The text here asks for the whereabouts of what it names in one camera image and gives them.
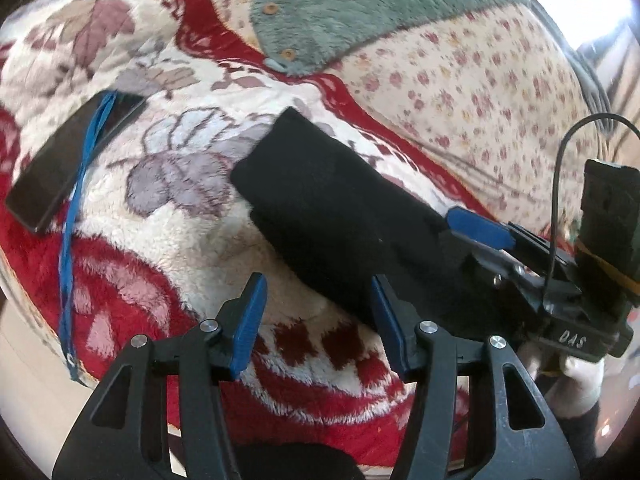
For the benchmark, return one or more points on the person's right hand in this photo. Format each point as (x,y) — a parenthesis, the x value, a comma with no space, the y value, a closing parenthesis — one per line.
(570,375)

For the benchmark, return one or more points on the person's black trouser leg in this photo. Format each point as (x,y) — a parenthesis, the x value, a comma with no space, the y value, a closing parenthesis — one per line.
(300,462)

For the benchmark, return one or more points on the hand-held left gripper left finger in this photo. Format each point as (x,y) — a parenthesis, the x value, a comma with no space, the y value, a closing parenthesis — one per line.
(247,325)

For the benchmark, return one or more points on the black pants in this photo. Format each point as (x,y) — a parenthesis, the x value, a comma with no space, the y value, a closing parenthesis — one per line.
(345,220)

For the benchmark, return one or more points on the green fleece garment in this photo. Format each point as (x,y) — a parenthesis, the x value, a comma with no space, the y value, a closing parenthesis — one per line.
(370,10)

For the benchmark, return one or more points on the cream floral bed sheet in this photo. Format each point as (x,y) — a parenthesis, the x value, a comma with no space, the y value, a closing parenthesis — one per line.
(475,90)

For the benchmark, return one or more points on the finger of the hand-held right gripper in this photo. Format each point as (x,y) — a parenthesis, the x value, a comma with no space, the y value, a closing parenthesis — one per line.
(480,227)

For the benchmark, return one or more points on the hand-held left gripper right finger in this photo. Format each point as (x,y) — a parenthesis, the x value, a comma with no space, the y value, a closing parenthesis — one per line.
(387,325)

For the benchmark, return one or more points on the black smartphone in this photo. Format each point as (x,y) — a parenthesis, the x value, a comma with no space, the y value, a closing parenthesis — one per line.
(75,157)

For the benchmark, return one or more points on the red and white plush blanket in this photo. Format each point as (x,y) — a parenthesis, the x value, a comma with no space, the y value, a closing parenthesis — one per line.
(150,220)

